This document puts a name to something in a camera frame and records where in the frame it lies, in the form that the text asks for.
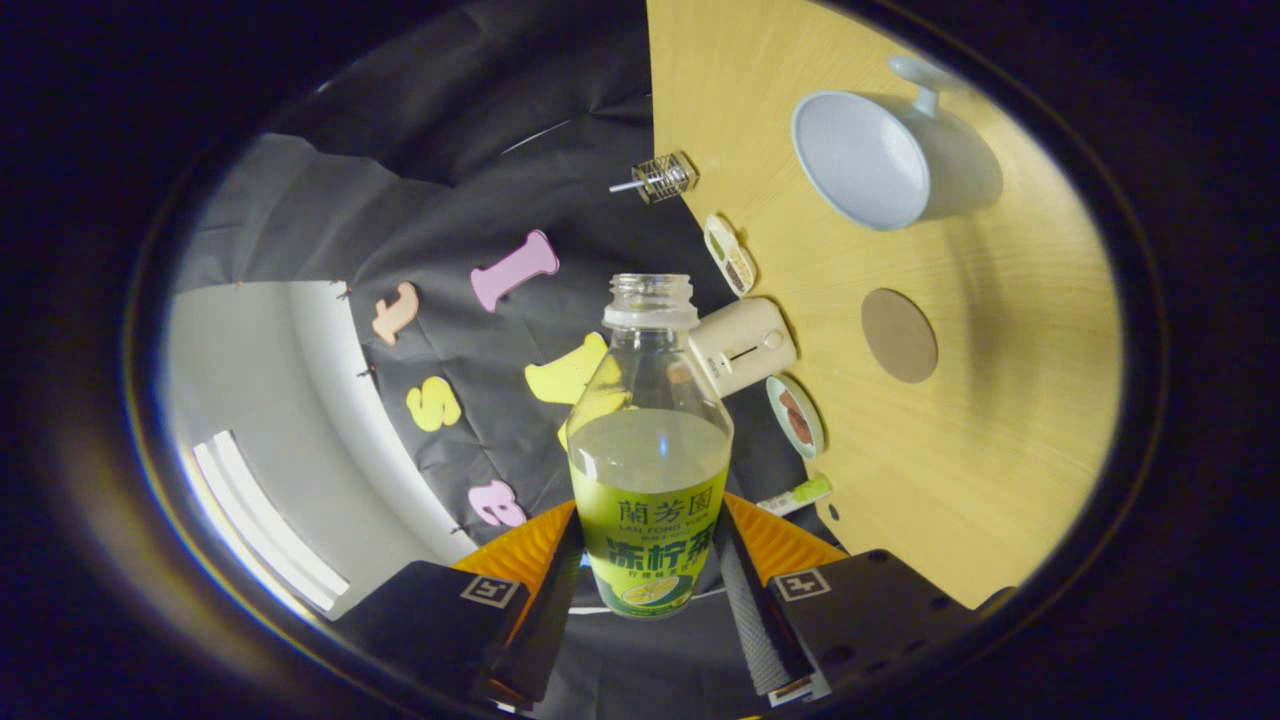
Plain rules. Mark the white toaster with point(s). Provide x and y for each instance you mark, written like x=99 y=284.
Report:
x=745 y=345

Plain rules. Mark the white cup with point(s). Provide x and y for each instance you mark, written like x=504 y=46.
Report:
x=860 y=160

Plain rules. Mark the pale green plate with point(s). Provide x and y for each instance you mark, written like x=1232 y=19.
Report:
x=808 y=448

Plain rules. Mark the brown food piece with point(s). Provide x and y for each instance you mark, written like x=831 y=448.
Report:
x=801 y=430
x=790 y=403

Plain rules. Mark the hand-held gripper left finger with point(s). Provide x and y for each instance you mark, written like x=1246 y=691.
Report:
x=545 y=610

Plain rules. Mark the small white green bottle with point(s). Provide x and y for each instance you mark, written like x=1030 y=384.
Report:
x=795 y=496

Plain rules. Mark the green label juice bottle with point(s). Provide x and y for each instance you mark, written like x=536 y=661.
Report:
x=650 y=500

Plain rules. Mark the white divided dish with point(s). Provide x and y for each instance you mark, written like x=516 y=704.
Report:
x=730 y=256

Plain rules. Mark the black backdrop cloth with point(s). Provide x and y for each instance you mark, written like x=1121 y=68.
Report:
x=450 y=200

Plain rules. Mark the white straw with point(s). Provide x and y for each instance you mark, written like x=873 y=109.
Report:
x=626 y=186

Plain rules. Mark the wooden table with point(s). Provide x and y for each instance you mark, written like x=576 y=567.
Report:
x=1000 y=450

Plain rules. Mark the ceiling light panel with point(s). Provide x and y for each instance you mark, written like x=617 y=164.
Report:
x=270 y=530

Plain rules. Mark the round brown coaster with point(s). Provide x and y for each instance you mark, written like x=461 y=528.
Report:
x=900 y=336

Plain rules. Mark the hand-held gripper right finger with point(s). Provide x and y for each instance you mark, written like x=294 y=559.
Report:
x=755 y=630

